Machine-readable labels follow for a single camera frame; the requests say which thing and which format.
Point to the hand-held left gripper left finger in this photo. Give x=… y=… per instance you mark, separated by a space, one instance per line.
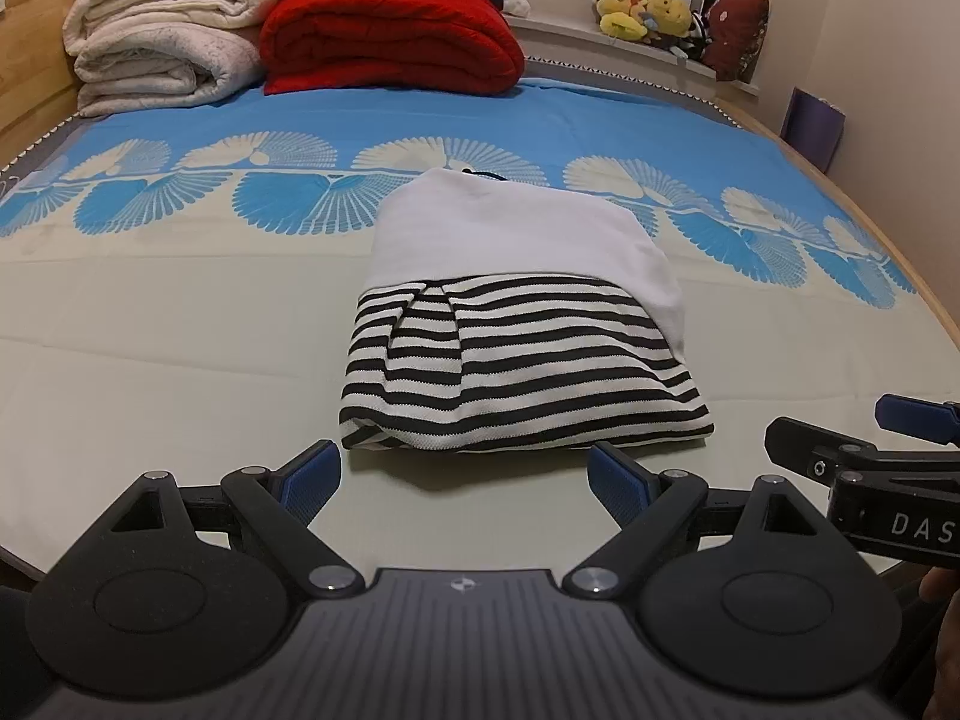
x=311 y=481

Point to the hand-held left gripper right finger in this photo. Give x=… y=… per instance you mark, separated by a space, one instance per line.
x=619 y=486

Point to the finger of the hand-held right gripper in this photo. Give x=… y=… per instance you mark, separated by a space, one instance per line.
x=911 y=414
x=802 y=444

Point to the white and black striped garment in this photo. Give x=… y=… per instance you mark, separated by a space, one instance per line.
x=525 y=300

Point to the person's right hand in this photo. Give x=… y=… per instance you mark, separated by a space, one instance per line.
x=943 y=591

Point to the blue patterned bed sheet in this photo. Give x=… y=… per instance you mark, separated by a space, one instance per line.
x=187 y=315

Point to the purple flat board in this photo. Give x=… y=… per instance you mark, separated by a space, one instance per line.
x=814 y=127

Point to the dark red cushion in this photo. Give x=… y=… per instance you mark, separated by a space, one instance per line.
x=739 y=34

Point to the striped plush toy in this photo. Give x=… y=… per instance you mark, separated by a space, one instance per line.
x=695 y=37

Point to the white window sill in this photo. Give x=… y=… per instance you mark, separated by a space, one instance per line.
x=615 y=52

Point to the yellow plush toy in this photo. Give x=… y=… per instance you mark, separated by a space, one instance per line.
x=670 y=15
x=622 y=7

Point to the red folded quilt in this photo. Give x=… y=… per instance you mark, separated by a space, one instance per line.
x=390 y=37

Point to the white folded quilt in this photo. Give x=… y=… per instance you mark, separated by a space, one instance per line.
x=165 y=45

